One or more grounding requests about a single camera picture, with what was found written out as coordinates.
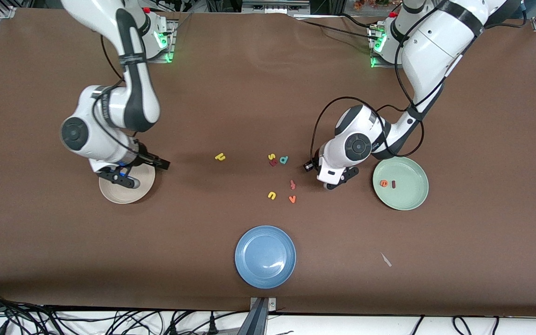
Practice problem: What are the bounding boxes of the beige brown plate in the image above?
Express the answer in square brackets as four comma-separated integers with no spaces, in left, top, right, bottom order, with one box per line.
[99,161,156,204]

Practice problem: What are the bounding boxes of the light green plate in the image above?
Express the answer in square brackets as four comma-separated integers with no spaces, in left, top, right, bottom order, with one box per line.
[372,156,429,211]

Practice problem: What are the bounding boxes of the brown table cover sheet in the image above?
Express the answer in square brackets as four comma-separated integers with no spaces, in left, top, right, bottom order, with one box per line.
[0,8,536,317]

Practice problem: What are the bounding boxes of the blue plate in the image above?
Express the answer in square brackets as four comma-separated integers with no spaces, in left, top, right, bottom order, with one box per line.
[234,225,296,289]

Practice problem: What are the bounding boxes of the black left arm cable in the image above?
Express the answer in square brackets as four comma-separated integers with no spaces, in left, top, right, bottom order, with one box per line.
[311,28,424,161]

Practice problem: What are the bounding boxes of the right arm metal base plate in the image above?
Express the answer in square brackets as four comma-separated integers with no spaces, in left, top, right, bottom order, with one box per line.
[149,20,178,63]

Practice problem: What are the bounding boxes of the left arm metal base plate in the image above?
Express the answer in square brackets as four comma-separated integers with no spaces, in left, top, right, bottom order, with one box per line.
[369,23,401,69]

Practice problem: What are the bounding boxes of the long black table cable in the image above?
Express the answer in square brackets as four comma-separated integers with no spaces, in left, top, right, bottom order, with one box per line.
[296,19,381,41]

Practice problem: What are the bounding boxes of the short black table cable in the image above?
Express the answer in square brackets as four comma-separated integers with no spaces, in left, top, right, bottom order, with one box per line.
[338,13,380,32]

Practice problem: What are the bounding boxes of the grey metal camera mount bracket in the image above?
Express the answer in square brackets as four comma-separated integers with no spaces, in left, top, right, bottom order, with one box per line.
[242,297,278,335]

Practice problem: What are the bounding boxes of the grey metal frame piece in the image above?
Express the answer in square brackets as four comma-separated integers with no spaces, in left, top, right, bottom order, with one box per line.
[242,0,310,14]

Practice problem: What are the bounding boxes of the tangled black floor cables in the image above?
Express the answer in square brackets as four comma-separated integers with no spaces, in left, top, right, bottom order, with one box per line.
[0,288,250,335]

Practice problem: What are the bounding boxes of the black looped hanging cable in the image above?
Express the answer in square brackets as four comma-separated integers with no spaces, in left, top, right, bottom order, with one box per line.
[452,315,474,335]

